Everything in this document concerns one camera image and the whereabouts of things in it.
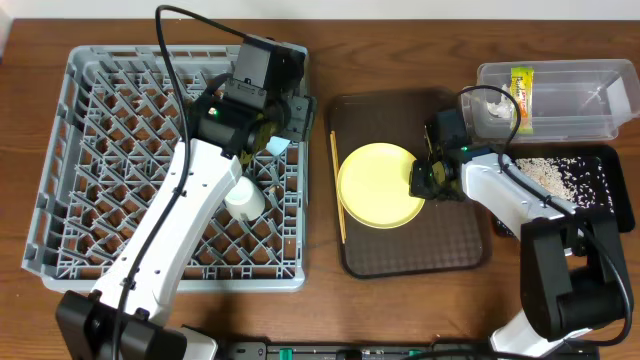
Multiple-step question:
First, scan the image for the grey plastic dishwasher rack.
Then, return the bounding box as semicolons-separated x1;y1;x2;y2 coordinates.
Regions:
22;46;308;293

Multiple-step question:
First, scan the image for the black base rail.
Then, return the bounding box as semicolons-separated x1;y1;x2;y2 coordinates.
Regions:
214;340;601;360

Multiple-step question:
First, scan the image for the spilled rice food waste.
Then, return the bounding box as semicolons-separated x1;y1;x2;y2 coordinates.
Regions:
515;156;614;213

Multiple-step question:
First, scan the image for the white cup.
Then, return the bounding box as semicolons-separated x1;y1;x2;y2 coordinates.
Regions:
224;176;266;221

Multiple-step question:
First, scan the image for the wooden chopstick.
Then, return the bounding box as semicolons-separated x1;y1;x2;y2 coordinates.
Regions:
329;130;346;245

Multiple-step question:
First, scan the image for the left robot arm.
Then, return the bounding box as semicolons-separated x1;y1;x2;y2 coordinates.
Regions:
55;35;316;359

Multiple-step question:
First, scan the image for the black rectangular tray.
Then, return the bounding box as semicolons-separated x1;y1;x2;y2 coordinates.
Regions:
508;144;636;233

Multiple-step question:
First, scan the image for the green yellow snack wrapper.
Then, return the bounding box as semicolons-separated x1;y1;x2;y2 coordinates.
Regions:
510;67;534;135

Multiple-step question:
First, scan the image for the yellow round plate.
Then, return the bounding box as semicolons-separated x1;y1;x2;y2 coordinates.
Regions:
337;143;425;230

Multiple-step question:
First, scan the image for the dark brown serving tray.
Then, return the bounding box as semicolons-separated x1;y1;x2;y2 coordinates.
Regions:
326;87;492;279

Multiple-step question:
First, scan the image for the clear plastic bin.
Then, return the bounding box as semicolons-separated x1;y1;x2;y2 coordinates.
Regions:
458;59;639;143

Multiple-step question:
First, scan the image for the white tissue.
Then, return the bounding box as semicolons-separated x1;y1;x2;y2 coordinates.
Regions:
487;94;515;119

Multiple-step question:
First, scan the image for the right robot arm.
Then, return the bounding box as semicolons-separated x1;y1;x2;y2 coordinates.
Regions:
410;109;634;359

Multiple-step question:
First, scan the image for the light blue bowl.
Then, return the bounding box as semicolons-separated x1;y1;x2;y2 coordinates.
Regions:
265;136;290;156

